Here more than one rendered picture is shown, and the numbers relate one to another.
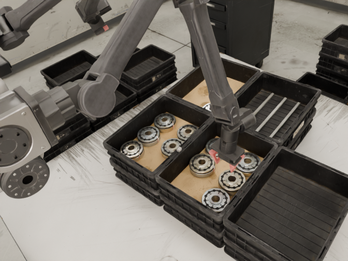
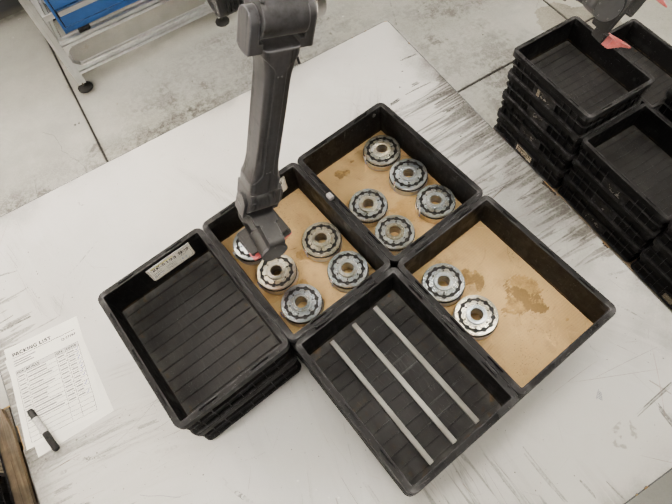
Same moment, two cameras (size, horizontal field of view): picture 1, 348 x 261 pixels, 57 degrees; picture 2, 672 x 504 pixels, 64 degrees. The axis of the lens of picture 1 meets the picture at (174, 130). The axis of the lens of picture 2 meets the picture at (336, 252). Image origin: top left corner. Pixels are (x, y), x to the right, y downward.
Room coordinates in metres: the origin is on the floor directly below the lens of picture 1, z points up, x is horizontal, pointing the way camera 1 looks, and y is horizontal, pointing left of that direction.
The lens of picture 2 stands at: (1.04, -0.72, 2.08)
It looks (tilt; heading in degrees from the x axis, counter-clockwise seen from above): 63 degrees down; 106
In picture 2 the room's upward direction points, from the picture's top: 11 degrees counter-clockwise
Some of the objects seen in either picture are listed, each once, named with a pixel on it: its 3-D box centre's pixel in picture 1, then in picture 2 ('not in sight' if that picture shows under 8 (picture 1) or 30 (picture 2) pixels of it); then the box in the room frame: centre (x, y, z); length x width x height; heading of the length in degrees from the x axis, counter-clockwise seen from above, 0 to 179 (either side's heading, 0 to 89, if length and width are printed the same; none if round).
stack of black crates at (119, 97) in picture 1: (109, 115); (635, 185); (1.89, 0.47, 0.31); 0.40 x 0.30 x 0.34; 127
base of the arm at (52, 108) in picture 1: (50, 109); not in sight; (0.55, 0.25, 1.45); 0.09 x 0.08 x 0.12; 37
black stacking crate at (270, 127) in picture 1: (268, 113); (401, 376); (1.06, -0.43, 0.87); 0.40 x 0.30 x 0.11; 134
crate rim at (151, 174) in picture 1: (159, 131); (387, 178); (1.00, 0.06, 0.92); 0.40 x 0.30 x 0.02; 134
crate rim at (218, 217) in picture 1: (217, 162); (293, 246); (0.78, -0.14, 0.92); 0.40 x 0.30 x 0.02; 134
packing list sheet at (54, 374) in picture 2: not in sight; (53, 382); (0.13, -0.48, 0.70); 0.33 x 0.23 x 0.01; 127
